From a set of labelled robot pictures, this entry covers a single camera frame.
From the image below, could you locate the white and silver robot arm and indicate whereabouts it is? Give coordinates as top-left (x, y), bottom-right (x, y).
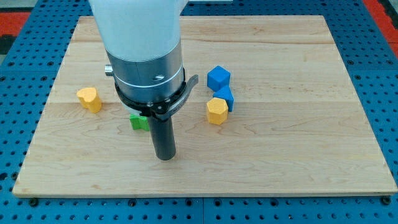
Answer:
top-left (89, 0), bottom-right (192, 110)

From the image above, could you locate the yellow hexagon block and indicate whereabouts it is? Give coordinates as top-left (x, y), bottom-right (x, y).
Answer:
top-left (206, 98), bottom-right (228, 124)

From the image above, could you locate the blue triangular block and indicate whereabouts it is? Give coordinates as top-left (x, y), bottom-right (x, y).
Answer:
top-left (213, 85), bottom-right (234, 112)

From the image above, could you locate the black quick-release clamp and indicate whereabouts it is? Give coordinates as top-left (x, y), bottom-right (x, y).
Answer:
top-left (114, 75), bottom-right (199, 121)

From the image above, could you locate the blue cube block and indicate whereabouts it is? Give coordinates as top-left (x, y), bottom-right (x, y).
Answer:
top-left (207, 65), bottom-right (231, 91)

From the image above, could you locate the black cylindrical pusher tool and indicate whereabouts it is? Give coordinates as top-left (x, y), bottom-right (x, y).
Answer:
top-left (148, 116), bottom-right (176, 161)

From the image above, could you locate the green block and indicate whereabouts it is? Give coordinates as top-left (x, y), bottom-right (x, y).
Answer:
top-left (129, 114), bottom-right (150, 131)

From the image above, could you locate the wooden board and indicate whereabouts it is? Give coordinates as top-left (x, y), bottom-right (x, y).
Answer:
top-left (12, 16), bottom-right (397, 198)

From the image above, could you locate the yellow heart block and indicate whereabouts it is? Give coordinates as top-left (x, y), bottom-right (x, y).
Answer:
top-left (76, 87), bottom-right (102, 113)

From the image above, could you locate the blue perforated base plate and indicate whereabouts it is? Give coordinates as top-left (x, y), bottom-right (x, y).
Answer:
top-left (1, 0), bottom-right (397, 223)

